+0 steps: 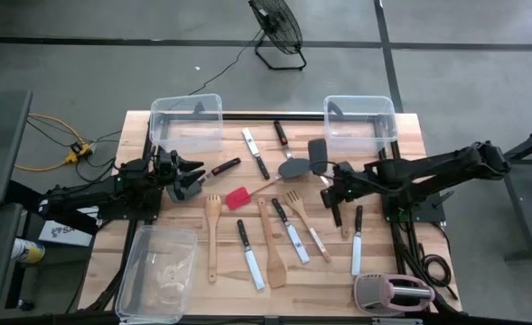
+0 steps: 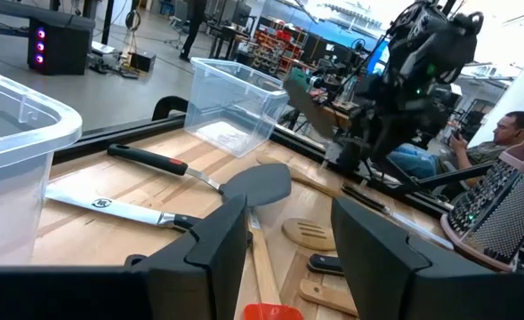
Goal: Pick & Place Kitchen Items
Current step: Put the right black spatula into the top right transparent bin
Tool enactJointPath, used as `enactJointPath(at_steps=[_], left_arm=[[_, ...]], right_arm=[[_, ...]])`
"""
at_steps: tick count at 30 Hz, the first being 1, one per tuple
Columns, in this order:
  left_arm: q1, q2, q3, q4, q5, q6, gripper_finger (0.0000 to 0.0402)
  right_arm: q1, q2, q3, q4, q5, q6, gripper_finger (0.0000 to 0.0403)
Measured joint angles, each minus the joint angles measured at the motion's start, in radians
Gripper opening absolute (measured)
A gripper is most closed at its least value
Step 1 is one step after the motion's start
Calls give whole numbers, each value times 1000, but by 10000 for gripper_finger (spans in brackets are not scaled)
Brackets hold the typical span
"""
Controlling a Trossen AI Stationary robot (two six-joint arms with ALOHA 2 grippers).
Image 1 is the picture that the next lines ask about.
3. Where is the yellow extension cord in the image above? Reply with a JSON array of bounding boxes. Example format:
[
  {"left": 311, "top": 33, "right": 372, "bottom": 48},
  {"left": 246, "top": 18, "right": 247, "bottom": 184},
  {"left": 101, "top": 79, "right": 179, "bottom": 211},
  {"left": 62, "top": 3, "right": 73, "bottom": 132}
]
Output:
[{"left": 0, "top": 80, "right": 90, "bottom": 173}]

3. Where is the black metal stand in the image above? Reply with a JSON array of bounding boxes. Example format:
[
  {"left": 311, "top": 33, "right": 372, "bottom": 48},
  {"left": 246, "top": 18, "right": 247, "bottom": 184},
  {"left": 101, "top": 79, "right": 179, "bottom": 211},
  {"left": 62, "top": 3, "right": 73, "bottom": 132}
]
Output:
[{"left": 490, "top": 124, "right": 532, "bottom": 263}]

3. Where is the wooden spoon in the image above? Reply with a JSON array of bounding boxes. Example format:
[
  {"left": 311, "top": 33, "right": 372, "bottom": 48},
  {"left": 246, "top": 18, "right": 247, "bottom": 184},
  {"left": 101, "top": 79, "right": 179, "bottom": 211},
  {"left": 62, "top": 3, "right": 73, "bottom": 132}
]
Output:
[{"left": 337, "top": 209, "right": 351, "bottom": 240}]

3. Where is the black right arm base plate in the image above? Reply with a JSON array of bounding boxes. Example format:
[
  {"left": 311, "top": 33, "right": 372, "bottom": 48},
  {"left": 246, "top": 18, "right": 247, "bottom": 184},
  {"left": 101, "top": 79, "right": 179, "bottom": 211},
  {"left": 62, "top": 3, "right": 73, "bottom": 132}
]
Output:
[{"left": 381, "top": 191, "right": 455, "bottom": 223}]

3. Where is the yellow black power plug block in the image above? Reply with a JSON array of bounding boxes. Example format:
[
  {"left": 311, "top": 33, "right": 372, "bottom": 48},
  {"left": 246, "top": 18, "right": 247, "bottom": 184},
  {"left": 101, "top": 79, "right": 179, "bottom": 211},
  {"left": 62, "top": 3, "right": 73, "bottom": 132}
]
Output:
[{"left": 64, "top": 141, "right": 93, "bottom": 164}]

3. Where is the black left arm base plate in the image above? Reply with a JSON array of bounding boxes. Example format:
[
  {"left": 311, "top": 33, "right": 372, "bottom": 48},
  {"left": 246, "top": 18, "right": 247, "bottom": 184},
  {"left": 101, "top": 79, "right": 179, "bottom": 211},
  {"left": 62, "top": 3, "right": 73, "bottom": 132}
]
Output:
[{"left": 97, "top": 202, "right": 163, "bottom": 223}]

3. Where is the black rectangular turner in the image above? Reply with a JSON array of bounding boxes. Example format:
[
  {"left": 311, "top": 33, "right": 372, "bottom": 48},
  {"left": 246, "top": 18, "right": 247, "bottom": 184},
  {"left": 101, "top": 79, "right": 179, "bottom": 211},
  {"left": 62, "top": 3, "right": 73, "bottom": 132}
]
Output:
[{"left": 306, "top": 137, "right": 343, "bottom": 228}]

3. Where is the slotted wooden spatula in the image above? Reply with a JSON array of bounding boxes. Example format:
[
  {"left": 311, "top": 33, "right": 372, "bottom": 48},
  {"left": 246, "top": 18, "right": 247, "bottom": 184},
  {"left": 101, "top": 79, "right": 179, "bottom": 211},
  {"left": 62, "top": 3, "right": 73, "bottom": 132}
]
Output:
[{"left": 284, "top": 189, "right": 333, "bottom": 264}]

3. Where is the knife with black-red handle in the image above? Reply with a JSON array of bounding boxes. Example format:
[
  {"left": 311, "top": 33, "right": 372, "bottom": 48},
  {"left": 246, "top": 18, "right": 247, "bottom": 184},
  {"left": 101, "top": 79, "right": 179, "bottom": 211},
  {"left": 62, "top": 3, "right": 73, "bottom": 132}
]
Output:
[{"left": 196, "top": 157, "right": 242, "bottom": 187}]

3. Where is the clear plastic storage bin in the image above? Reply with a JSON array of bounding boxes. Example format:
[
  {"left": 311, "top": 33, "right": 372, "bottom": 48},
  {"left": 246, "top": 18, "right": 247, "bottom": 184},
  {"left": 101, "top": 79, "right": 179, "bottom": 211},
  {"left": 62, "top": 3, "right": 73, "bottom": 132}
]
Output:
[
  {"left": 149, "top": 93, "right": 225, "bottom": 155},
  {"left": 322, "top": 94, "right": 399, "bottom": 155}
]

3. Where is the black floor fan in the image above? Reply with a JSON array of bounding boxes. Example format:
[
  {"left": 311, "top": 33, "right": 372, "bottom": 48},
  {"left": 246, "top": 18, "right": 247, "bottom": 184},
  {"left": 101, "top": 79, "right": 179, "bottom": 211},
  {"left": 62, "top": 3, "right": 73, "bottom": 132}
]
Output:
[{"left": 247, "top": 0, "right": 308, "bottom": 72}]

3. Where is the pink handheld grater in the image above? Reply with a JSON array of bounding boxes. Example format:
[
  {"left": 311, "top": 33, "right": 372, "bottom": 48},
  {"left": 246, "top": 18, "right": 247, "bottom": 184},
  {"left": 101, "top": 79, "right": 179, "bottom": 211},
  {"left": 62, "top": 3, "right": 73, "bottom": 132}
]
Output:
[{"left": 352, "top": 272, "right": 436, "bottom": 318}]

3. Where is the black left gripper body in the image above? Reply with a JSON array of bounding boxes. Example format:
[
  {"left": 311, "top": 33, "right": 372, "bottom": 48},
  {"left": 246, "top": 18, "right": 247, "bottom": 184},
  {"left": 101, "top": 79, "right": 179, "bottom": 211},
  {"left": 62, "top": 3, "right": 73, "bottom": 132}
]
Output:
[{"left": 154, "top": 147, "right": 182, "bottom": 187}]

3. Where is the black fan power cable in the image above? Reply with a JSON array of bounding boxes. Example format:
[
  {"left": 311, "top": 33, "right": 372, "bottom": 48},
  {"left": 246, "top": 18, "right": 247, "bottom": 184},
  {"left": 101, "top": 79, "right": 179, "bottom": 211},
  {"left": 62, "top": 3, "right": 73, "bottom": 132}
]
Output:
[{"left": 170, "top": 29, "right": 265, "bottom": 109}]

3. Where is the black aluminium table frame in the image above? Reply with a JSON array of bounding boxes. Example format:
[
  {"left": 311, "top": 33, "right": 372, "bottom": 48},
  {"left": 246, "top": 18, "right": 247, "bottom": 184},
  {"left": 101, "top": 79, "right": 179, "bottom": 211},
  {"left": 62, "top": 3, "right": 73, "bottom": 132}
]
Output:
[{"left": 82, "top": 109, "right": 461, "bottom": 317}]

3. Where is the dark grey flat panel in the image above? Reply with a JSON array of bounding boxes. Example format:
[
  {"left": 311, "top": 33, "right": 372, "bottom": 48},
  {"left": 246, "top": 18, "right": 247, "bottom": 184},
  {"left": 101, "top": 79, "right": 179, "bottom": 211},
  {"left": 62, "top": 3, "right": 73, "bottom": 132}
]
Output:
[{"left": 0, "top": 88, "right": 33, "bottom": 209}]

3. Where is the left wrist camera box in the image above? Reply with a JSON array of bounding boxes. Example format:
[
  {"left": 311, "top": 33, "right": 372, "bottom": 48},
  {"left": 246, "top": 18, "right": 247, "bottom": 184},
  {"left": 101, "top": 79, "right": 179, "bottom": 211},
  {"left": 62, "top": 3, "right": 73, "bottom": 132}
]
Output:
[{"left": 121, "top": 157, "right": 152, "bottom": 181}]

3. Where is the coiled black cable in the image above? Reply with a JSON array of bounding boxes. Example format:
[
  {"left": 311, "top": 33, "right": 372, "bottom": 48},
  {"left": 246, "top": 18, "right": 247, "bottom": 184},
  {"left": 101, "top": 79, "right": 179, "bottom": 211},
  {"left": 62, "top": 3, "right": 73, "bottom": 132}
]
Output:
[{"left": 416, "top": 216, "right": 460, "bottom": 302}]

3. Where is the large clear plastic bin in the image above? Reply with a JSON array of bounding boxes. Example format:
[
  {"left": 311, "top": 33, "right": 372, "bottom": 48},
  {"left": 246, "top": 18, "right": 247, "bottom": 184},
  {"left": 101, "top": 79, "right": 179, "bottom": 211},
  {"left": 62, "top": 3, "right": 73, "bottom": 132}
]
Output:
[{"left": 114, "top": 224, "right": 200, "bottom": 325}]

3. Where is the yellow white spray can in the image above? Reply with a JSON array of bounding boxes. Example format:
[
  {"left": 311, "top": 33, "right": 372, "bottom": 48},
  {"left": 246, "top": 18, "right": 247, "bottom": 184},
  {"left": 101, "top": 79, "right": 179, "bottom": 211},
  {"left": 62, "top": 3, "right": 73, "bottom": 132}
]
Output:
[{"left": 11, "top": 237, "right": 47, "bottom": 265}]

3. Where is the wooden spork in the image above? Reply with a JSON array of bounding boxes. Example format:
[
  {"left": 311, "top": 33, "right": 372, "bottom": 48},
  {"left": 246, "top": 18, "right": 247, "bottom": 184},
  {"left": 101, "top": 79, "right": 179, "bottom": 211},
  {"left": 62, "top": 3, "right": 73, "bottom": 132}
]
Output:
[{"left": 203, "top": 193, "right": 223, "bottom": 284}]

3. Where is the white printed box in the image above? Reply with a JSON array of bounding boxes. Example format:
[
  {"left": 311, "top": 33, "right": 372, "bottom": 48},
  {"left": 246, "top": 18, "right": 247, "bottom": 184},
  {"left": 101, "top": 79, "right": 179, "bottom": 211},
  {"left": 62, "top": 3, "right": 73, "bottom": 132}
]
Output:
[{"left": 37, "top": 205, "right": 102, "bottom": 248}]

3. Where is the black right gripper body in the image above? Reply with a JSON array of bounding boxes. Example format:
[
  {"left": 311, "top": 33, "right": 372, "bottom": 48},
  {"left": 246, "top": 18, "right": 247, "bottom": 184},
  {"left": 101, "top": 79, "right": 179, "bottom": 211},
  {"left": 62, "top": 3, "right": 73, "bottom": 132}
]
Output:
[{"left": 331, "top": 161, "right": 379, "bottom": 204}]

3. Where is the red silicone spatula wooden handle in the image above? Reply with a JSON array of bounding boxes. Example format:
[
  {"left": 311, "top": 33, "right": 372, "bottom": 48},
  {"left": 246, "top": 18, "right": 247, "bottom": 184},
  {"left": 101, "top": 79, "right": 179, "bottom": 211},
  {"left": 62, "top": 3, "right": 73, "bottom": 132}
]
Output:
[{"left": 225, "top": 173, "right": 285, "bottom": 211}]

